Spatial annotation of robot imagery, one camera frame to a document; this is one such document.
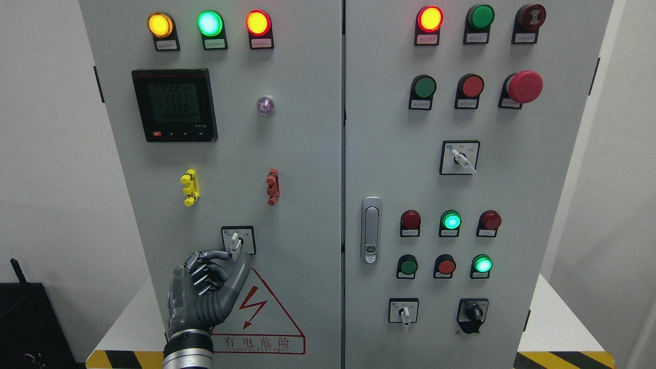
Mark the yellow indicator light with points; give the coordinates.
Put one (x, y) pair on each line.
(164, 31)

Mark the dark red indicator left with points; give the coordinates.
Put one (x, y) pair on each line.
(410, 221)

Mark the red terminal connector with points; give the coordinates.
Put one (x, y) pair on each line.
(273, 186)

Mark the green indicator light top left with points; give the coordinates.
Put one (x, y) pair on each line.
(212, 30)

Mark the red electrical warning sticker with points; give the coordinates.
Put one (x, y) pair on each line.
(258, 324)

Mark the white rotary light switch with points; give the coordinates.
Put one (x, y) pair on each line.
(238, 239)

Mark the grey cabinet door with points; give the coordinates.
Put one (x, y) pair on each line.
(298, 240)
(394, 153)

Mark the green push button upper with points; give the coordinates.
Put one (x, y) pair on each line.
(421, 93)

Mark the lit green push button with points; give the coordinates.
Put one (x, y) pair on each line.
(480, 267)

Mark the red push button lower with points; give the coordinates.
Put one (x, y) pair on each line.
(444, 267)

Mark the red push button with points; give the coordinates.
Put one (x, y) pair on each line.
(444, 267)
(468, 91)

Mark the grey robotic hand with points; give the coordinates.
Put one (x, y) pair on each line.
(202, 293)

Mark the red indicator light top left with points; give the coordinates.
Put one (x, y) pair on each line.
(260, 32)

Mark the grey right cabinet door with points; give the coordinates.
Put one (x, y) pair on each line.
(394, 153)

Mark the grey left cabinet door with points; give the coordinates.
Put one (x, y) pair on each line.
(298, 240)

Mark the red emergency stop button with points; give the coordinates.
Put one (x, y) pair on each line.
(520, 88)

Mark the white cabinet base platform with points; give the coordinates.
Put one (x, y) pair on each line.
(554, 337)

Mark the black rotary knob switch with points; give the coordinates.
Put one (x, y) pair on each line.
(471, 314)

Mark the yellow terminal connector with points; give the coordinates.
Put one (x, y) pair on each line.
(190, 187)

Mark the white selector switch upper right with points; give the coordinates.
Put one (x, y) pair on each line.
(459, 157)

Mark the white selector switch lower right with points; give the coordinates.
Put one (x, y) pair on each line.
(403, 311)

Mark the silver door lock handle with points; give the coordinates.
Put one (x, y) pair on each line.
(370, 222)

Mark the black box with antenna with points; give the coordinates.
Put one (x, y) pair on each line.
(31, 336)

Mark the red push button upper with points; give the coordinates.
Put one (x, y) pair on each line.
(468, 91)

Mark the dark red buzzer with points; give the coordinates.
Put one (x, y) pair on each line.
(528, 20)

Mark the dark red indicator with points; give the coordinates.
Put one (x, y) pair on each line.
(488, 224)
(410, 221)

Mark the green push button lower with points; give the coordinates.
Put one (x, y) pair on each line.
(407, 267)

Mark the dark red indicator right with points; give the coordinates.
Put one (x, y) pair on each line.
(488, 224)

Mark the white selector switch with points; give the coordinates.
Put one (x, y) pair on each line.
(459, 157)
(403, 311)

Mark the lit red indicator right door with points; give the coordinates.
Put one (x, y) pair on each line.
(428, 23)

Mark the lit green indicator middle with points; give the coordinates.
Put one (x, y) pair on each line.
(450, 223)

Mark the unlit green indicator top right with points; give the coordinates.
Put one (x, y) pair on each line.
(478, 20)

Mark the clear white lamp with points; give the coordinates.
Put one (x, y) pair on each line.
(266, 105)

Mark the silver black robot forearm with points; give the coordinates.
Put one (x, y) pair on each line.
(189, 349)

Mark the black digital power meter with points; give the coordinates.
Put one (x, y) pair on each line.
(175, 105)

